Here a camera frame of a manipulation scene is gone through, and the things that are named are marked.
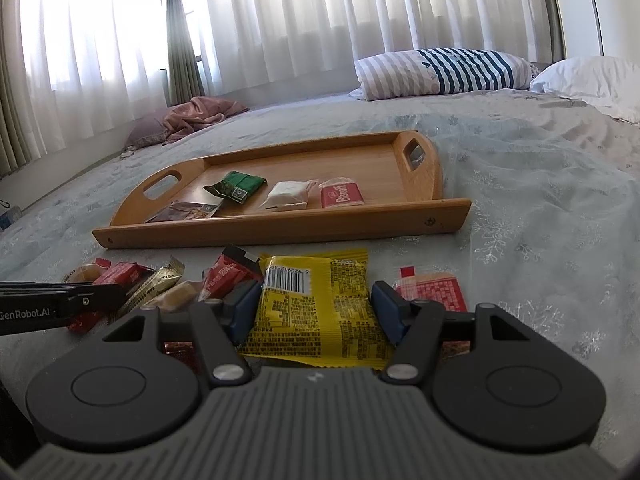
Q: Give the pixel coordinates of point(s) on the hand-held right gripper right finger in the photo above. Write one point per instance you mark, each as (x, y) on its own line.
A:
(387, 310)

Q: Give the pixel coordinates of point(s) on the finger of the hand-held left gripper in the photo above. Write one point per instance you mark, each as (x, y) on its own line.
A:
(95, 302)
(40, 286)

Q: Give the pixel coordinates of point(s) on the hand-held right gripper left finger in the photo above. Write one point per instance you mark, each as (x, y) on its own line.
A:
(245, 310)

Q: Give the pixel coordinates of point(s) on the red snack packet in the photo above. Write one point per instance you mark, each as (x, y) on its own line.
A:
(125, 274)
(180, 350)
(225, 275)

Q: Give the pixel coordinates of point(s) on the red gold nut packet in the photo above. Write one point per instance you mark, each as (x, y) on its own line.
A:
(435, 295)

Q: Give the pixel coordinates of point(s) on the beige gold snack packet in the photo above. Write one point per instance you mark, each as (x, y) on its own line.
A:
(160, 277)

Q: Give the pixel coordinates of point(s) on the yellow snack packet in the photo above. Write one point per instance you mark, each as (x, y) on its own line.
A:
(315, 305)

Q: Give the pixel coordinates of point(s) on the brown almond snack packet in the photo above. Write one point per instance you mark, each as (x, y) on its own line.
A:
(190, 210)

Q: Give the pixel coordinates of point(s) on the red white biscuit packet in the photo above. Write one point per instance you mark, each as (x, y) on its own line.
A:
(345, 196)

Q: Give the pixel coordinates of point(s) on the green snack packet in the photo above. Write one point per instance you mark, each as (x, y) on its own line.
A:
(240, 185)

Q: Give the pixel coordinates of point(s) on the white red-edged snack packet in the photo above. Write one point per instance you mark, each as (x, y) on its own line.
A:
(82, 271)

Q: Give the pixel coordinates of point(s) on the clear peanut candy packet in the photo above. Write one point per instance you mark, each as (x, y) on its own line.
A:
(175, 296)

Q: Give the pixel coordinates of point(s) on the grey-green drape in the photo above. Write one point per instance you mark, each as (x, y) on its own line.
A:
(180, 35)
(20, 135)
(552, 10)

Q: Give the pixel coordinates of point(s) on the small pale object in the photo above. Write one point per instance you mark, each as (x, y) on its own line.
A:
(129, 152)

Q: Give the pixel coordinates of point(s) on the sheer snowflake cloth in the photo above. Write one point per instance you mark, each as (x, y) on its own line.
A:
(525, 210)

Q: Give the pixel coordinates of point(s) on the mauve pillow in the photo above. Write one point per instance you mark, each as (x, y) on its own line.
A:
(145, 132)

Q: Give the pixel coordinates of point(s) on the pink crumpled cloth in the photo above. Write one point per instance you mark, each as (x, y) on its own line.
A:
(200, 115)

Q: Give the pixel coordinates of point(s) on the bed with grey sheet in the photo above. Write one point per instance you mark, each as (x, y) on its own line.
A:
(310, 115)

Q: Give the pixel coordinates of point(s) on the striped pillow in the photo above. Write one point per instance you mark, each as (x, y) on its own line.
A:
(450, 72)

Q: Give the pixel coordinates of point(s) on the white sheer curtain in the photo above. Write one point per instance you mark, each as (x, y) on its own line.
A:
(350, 10)

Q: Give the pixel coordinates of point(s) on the white pillow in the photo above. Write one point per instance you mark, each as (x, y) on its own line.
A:
(590, 80)

